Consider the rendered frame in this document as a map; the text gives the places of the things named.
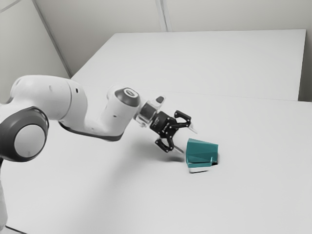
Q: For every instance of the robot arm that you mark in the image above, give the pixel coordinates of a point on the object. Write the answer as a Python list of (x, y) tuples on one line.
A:
[(73, 107)]

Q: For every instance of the teal faceted mug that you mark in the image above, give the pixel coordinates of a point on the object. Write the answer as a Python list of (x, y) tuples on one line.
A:
[(200, 154)]

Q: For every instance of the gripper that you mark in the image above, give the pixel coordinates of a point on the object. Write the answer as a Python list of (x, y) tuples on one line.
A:
[(162, 124)]

